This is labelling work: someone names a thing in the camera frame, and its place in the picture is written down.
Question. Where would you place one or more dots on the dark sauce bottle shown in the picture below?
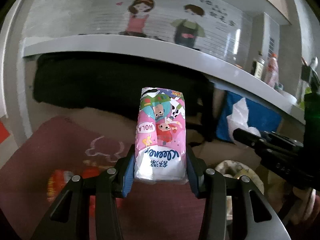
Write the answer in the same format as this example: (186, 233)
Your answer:
(258, 66)

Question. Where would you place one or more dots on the cartoon couple wall sticker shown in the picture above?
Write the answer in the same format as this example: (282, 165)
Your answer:
(210, 26)

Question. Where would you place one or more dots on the right hand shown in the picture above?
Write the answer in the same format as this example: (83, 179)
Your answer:
(299, 206)

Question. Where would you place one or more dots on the red striped floor mat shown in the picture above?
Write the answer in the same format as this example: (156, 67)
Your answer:
(159, 211)

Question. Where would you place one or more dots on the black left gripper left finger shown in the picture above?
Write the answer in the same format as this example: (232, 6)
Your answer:
(68, 215)

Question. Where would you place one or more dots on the red doormat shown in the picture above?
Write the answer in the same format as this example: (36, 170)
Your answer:
(4, 134)

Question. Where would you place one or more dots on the pink plastic bottle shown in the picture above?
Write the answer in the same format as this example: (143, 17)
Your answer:
(272, 71)

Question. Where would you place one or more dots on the grey kitchen countertop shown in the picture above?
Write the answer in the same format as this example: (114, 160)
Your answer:
(167, 52)

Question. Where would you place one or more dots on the blue cloth under counter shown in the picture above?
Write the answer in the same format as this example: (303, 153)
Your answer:
(260, 117)

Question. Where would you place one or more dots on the white tissue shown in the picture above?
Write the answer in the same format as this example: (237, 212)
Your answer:
(239, 119)

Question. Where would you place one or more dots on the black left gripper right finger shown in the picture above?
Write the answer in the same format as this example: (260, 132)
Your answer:
(234, 208)

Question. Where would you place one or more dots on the pink tissue pack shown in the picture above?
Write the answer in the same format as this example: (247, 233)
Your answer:
(160, 145)

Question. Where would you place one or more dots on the white door frame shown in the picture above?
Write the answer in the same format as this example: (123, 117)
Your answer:
(13, 71)

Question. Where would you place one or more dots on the black cloth under counter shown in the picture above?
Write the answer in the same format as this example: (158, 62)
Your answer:
(114, 82)

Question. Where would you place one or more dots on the red plastic bag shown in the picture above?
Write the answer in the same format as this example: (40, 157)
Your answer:
(62, 182)

